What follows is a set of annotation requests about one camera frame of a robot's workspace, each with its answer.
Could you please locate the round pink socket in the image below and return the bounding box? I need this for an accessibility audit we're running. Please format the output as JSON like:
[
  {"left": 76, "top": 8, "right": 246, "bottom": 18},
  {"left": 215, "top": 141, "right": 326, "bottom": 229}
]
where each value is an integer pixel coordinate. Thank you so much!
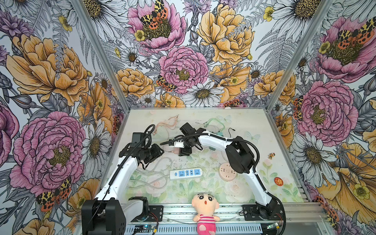
[{"left": 219, "top": 163, "right": 238, "bottom": 182}]

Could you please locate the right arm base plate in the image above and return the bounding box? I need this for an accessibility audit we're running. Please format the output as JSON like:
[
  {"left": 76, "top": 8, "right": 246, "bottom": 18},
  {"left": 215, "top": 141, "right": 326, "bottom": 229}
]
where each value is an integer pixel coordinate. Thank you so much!
[{"left": 240, "top": 204, "right": 286, "bottom": 221}]

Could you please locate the green usb cable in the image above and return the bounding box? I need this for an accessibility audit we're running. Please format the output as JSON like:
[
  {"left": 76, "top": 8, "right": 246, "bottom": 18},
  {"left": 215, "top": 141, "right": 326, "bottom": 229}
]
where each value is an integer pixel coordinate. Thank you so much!
[{"left": 204, "top": 118, "right": 226, "bottom": 136}]

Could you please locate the plush doll pink dress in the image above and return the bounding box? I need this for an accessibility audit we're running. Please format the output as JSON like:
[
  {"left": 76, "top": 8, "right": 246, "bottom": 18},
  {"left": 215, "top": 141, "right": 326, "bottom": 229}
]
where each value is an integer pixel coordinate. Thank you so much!
[{"left": 192, "top": 193, "right": 220, "bottom": 235}]

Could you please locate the power strip translucent cable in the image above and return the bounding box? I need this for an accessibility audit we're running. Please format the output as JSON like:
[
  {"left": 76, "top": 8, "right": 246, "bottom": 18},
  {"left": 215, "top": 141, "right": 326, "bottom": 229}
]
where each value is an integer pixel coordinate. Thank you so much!
[{"left": 126, "top": 157, "right": 174, "bottom": 189}]

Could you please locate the pink multi-head cable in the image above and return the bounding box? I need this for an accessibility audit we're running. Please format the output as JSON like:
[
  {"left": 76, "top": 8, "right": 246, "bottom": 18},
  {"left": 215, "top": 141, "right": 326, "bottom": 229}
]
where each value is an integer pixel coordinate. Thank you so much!
[{"left": 154, "top": 115, "right": 180, "bottom": 153}]

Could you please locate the green circuit board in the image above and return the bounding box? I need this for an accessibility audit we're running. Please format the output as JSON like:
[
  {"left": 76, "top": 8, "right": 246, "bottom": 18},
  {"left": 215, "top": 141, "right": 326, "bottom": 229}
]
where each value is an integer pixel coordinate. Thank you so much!
[{"left": 133, "top": 224, "right": 158, "bottom": 235}]

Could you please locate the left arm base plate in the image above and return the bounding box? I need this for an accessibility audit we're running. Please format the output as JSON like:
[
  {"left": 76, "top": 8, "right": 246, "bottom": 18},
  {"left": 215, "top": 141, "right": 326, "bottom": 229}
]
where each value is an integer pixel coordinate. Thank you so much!
[{"left": 146, "top": 205, "right": 164, "bottom": 222}]

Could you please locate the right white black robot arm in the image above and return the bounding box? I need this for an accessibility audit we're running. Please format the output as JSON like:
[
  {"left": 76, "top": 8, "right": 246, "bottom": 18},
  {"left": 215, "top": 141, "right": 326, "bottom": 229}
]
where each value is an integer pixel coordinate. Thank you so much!
[{"left": 160, "top": 123, "right": 287, "bottom": 235}]

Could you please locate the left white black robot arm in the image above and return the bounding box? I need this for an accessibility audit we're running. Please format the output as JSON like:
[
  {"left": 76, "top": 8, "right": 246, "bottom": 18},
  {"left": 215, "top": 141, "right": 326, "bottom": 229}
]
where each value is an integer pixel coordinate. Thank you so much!
[{"left": 81, "top": 124, "right": 164, "bottom": 235}]

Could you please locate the white blue power strip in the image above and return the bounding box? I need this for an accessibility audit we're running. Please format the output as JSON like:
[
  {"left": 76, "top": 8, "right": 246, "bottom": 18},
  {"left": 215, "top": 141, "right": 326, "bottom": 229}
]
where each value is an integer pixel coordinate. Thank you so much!
[{"left": 169, "top": 168, "right": 203, "bottom": 180}]

